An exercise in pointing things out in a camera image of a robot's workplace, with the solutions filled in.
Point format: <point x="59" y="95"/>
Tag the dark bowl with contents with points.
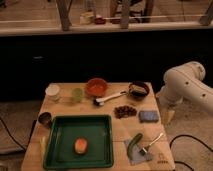
<point x="138" y="89"/>

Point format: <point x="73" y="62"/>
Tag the green translucent cup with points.
<point x="77" y="95"/>

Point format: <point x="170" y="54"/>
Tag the silver metal fork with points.
<point x="145" y="149"/>

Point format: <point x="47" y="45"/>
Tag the orange bowl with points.
<point x="96" y="87"/>

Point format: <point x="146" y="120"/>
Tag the white lidded cup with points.
<point x="52" y="92"/>

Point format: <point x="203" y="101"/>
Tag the green cucumber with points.
<point x="132" y="143"/>

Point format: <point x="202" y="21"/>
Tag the dark metal cup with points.
<point x="45" y="119"/>

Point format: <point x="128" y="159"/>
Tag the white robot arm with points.
<point x="184" y="82"/>

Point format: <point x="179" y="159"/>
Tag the blue sponge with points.
<point x="148" y="116"/>

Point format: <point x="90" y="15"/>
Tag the orange peach fruit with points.
<point x="80" y="146"/>

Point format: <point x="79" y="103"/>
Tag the green plastic tray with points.
<point x="96" y="129"/>

